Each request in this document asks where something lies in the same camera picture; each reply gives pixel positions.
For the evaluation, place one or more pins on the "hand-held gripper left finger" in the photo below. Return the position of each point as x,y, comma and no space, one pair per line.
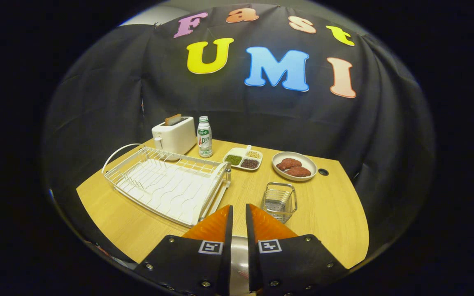
225,246

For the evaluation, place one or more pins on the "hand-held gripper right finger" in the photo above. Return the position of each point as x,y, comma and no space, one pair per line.
251,246

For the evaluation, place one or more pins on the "beige round plate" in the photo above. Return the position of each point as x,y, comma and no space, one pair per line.
239,255

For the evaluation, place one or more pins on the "beige dish with meat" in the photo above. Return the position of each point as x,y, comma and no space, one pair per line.
309,162

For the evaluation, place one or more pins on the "white ribbed drip tray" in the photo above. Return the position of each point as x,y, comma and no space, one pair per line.
167,193

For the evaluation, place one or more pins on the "pile of dark red beans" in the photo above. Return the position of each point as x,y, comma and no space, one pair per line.
249,163

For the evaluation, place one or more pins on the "pile of green beans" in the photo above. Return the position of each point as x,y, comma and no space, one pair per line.
233,160

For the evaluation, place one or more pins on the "red meat patty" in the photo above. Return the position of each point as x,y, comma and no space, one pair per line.
288,163
299,172

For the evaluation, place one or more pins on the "pile of yellow soybeans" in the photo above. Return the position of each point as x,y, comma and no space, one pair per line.
253,154

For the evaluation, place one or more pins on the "white divided snack tray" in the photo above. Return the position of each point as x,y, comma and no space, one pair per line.
243,154

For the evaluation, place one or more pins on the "white bottle with green label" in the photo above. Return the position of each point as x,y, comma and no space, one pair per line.
205,139

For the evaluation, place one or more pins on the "white toaster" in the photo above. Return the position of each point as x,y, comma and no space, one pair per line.
177,137

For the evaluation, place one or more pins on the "black backdrop cloth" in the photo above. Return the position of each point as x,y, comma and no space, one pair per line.
261,115

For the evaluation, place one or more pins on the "brown toast slice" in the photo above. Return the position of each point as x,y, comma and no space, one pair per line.
173,119

